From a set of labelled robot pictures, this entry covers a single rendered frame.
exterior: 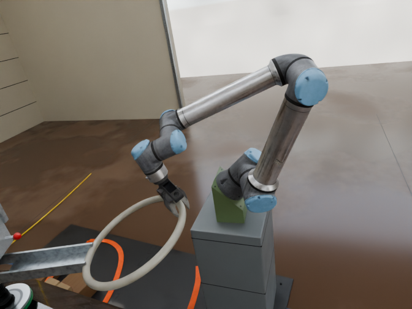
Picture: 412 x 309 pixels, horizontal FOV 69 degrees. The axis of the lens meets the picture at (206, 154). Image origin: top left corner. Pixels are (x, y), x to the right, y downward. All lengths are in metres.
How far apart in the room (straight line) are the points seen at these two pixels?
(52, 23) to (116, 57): 1.46
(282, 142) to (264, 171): 0.18
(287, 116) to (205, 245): 0.92
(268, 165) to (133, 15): 5.01
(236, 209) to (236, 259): 0.28
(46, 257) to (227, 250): 0.89
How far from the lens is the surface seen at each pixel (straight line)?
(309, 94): 1.13
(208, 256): 1.85
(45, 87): 7.81
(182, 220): 1.21
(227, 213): 1.71
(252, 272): 1.84
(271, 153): 1.29
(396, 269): 2.80
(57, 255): 1.56
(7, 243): 1.62
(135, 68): 6.21
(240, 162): 1.59
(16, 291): 1.80
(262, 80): 1.24
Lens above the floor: 1.96
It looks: 26 degrees down
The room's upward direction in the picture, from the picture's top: 9 degrees counter-clockwise
